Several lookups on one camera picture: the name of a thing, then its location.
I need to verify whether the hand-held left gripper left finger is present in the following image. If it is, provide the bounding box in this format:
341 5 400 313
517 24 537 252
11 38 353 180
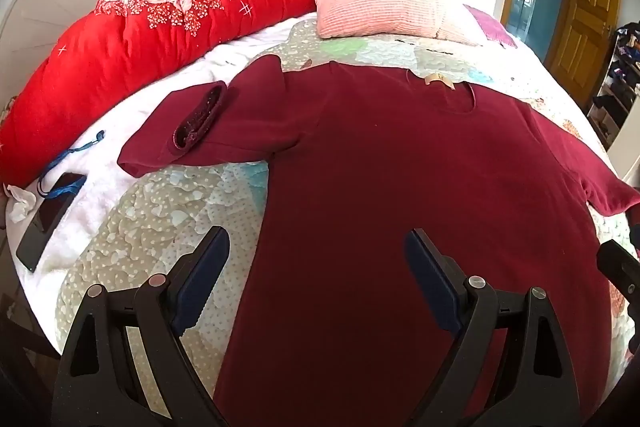
50 226 232 427

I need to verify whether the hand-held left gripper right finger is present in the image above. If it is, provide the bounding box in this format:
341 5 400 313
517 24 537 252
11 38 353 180
404 228 583 427

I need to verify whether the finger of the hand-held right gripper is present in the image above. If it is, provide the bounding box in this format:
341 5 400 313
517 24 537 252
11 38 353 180
596 239 640 308

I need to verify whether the dark red long-sleeve shirt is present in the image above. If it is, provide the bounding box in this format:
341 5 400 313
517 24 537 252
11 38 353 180
117 54 640 427

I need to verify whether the patchwork quilted bedspread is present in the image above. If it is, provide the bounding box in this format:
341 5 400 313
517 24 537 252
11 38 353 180
55 12 636 418

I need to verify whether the black smartphone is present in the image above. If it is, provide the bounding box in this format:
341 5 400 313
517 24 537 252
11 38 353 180
16 173 87 273

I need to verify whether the cluttered storage rack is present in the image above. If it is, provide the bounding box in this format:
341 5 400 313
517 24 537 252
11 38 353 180
587 22 640 152

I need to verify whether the white crumpled tissue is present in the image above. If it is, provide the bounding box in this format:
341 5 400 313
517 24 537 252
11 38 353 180
4 184 37 224

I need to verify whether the wooden door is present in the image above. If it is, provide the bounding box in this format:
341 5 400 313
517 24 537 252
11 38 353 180
545 0 623 108

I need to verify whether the red floral quilt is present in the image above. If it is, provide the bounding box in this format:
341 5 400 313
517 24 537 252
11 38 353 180
0 0 318 188

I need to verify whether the magenta cloth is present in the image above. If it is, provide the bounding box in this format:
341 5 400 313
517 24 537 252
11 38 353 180
462 4 518 48

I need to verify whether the blue lanyard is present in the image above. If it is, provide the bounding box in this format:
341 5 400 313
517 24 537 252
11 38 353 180
37 130 106 198

